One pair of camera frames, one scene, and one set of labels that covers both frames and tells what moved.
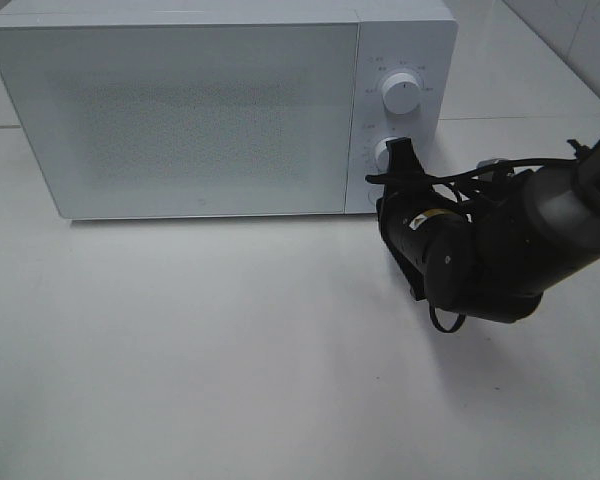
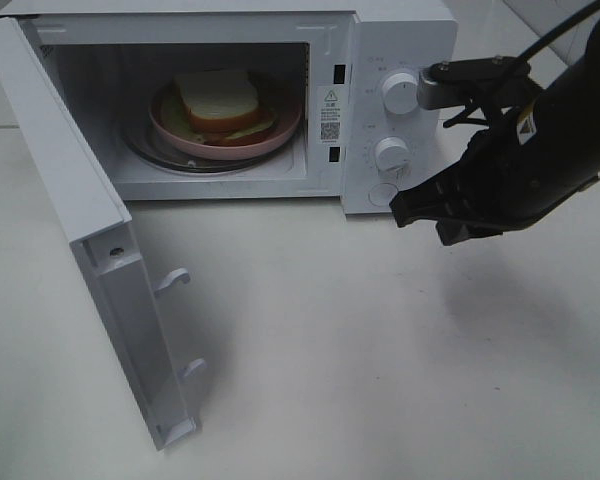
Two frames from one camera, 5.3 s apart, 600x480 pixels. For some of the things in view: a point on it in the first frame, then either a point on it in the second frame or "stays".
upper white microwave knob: (401, 93) stays
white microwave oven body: (209, 108) stays
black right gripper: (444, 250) to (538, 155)
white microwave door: (185, 120) to (126, 291)
